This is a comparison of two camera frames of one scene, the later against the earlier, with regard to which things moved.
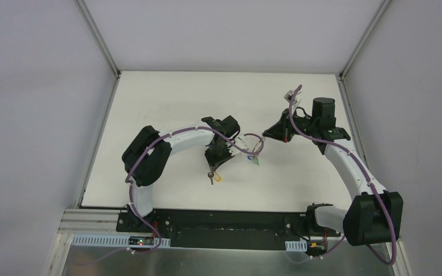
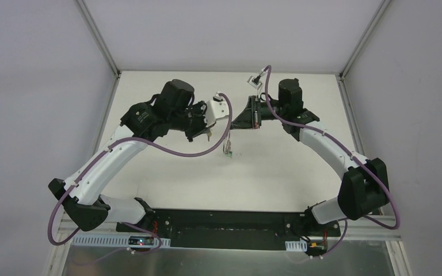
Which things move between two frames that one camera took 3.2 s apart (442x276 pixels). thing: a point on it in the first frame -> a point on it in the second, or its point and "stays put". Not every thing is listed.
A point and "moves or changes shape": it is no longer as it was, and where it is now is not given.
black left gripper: x=216 y=154 -> x=197 y=126
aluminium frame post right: x=383 y=7 stays put
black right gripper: x=284 y=126 -> x=252 y=112
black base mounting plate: x=292 y=229 stays put
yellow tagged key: x=214 y=175 moves or changes shape
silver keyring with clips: x=257 y=148 moves or changes shape
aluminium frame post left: x=94 y=29 stays put
